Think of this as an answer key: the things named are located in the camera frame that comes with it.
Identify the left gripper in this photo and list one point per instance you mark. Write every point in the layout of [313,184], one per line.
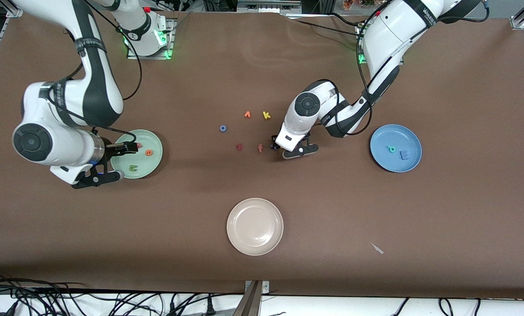
[274,145]

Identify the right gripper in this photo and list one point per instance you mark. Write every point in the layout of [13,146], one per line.
[109,149]

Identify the teal foam letter p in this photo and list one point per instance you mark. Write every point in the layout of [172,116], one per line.
[392,149]

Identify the blue foam letter E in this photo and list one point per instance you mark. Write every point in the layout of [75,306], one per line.
[404,155]

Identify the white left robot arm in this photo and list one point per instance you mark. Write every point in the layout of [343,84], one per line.
[389,39]

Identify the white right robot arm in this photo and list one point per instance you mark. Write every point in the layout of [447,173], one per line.
[51,140]

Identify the green plate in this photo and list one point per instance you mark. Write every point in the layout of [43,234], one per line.
[149,164]

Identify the brown table cover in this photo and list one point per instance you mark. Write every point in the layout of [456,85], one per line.
[262,66]

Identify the beige plate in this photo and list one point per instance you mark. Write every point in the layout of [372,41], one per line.
[255,226]

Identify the blue plate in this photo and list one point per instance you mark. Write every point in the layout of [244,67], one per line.
[384,160]

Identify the grey power strip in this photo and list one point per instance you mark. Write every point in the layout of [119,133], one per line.
[266,5]

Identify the small white paper scrap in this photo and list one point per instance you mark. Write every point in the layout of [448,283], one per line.
[377,248]

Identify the orange artificial flowers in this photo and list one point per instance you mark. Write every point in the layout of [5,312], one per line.
[354,4]

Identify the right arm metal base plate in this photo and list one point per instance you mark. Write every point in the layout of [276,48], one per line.
[170,44]

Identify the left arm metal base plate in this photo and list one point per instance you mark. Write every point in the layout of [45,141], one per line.
[359,55]

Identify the small metal bracket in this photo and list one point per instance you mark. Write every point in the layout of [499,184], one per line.
[265,287]

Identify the grey metal post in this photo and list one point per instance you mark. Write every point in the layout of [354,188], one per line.
[249,305]

